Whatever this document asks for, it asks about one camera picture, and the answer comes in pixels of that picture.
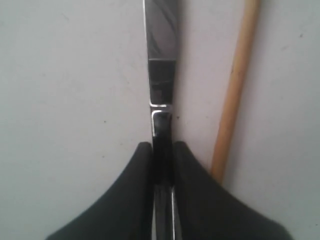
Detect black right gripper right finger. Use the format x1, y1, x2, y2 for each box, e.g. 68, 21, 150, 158
173, 141, 292, 240

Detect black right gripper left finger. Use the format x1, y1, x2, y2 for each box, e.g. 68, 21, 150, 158
47, 142, 154, 240

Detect stainless steel table knife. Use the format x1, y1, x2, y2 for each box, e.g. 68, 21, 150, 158
143, 0, 179, 240

